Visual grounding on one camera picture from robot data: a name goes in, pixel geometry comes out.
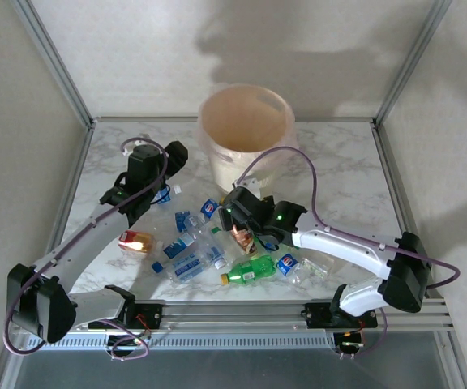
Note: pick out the clear bottle blue cap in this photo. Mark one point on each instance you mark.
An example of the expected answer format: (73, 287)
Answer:
(164, 197)

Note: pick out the clear bottle white cap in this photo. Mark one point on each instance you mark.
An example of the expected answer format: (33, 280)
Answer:
(205, 243)

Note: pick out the red label tea bottle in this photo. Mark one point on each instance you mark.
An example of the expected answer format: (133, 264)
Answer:
(136, 239)

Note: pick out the blue label clear bottle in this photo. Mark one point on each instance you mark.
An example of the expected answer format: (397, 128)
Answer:
(176, 247)

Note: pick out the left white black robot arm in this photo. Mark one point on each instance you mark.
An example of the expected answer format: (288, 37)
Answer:
(75, 243)

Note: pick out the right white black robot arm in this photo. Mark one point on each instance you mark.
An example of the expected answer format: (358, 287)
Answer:
(339, 247)

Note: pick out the white ribbed plastic bin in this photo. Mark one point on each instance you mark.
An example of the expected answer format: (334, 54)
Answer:
(237, 174)

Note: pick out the clear bottle green label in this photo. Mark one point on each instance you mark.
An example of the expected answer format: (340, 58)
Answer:
(216, 231)

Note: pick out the brown label bottle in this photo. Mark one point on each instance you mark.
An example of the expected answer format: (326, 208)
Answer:
(247, 245)

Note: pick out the wide aluminium base beam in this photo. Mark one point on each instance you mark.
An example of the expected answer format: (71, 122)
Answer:
(233, 314)

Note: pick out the grey metal panel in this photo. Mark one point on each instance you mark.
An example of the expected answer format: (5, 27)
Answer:
(258, 373)

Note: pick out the aluminium frame rail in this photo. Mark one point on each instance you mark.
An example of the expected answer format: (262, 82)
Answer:
(77, 170)
(395, 194)

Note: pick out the aluminium frame post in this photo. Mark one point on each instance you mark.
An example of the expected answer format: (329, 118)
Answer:
(55, 65)
(414, 61)

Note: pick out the aluminium frame leg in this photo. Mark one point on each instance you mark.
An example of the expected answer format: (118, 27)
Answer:
(6, 373)
(456, 364)

